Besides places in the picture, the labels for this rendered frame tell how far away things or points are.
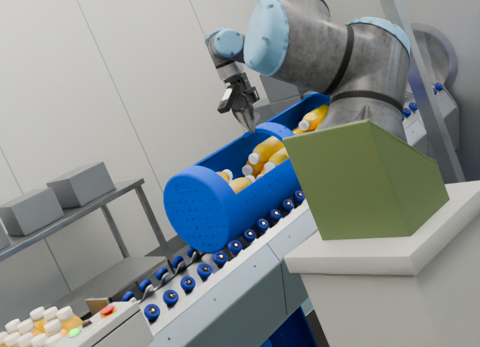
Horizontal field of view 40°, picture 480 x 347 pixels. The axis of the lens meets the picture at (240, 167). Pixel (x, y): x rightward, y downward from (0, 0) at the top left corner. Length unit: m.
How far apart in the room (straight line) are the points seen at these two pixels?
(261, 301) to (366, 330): 0.80
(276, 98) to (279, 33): 4.37
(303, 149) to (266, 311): 0.95
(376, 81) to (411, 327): 0.47
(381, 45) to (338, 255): 0.43
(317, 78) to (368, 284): 0.41
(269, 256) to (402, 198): 0.96
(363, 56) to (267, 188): 0.91
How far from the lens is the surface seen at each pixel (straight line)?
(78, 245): 5.49
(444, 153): 2.75
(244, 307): 2.05
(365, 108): 1.30
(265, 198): 2.15
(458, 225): 1.31
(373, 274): 1.25
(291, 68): 1.31
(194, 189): 2.05
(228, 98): 2.28
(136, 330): 1.53
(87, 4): 5.91
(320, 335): 3.17
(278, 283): 2.18
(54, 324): 1.71
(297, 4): 1.35
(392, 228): 1.27
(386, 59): 1.36
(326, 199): 1.33
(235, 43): 2.17
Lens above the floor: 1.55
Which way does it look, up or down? 10 degrees down
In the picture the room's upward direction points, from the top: 23 degrees counter-clockwise
